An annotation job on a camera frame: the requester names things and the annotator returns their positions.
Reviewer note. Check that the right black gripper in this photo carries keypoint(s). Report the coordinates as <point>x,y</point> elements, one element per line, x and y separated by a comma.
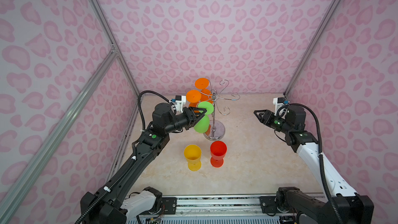
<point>267,113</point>

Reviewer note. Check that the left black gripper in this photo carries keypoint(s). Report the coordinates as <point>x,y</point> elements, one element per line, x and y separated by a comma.
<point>190,117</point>

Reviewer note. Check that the green plastic wine glass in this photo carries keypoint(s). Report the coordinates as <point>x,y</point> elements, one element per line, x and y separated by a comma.
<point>203,125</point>

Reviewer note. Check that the yellow plastic wine glass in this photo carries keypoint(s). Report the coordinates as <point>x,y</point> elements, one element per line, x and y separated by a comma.
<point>192,154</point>

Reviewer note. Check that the red plastic wine glass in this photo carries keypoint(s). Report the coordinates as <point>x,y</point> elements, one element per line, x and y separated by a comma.
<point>218,150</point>

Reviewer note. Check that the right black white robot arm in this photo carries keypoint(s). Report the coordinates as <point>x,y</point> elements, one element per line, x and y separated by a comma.
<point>301,128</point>

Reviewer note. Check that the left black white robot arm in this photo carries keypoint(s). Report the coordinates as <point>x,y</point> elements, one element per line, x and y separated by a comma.
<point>130,168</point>

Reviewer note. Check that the front orange plastic wine glass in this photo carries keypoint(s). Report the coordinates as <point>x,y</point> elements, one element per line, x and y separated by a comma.
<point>193,97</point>

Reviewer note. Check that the orange plastic wine glass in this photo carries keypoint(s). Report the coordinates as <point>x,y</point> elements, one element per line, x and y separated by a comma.
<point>203,84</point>
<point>193,97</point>

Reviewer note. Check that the chrome wine glass rack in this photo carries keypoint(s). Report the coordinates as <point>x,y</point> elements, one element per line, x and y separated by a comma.
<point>217,130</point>

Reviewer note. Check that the rear orange plastic wine glass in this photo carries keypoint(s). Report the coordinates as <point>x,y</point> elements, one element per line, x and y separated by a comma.
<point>203,84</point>

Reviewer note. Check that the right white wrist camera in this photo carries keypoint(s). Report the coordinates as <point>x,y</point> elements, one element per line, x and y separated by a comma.
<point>279,102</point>

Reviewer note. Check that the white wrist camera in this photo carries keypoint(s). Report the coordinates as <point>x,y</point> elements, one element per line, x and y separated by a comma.
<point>279,102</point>
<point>179,102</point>

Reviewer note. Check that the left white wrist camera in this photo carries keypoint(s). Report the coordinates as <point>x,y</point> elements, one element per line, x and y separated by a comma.
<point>179,102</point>

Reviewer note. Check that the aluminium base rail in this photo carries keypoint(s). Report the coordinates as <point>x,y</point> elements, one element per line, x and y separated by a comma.
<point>183,204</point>

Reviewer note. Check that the right aluminium frame post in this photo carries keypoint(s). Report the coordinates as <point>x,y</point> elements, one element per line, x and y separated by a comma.
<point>325,21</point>

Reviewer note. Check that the aluminium frame post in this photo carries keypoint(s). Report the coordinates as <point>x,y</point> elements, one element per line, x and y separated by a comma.
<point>325,21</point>
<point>103,22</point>

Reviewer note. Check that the left aluminium frame post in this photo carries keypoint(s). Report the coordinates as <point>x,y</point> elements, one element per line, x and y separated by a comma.
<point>103,22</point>

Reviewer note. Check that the diagonal aluminium frame bar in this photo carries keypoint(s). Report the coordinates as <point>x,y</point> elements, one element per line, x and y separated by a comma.
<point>32,171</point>

